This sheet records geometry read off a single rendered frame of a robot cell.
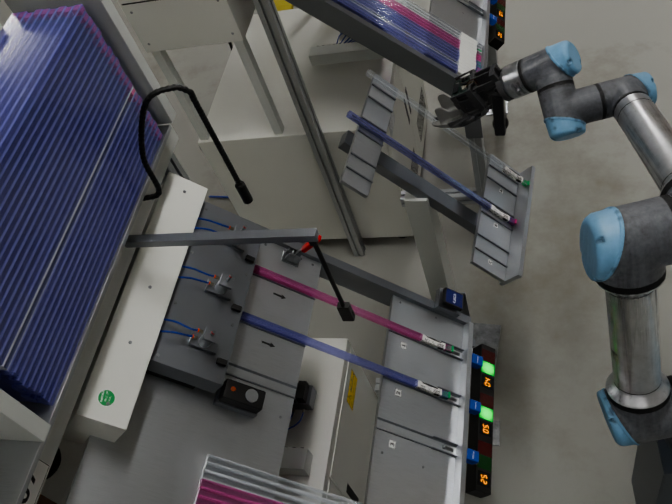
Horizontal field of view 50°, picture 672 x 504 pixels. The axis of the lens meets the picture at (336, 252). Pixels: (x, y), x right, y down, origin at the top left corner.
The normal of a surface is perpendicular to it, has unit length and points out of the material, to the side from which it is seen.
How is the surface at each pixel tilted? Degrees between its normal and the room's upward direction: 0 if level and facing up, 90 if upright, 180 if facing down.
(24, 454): 0
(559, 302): 0
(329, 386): 0
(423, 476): 43
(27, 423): 90
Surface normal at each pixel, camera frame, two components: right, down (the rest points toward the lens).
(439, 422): 0.47, -0.45
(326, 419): -0.25, -0.59
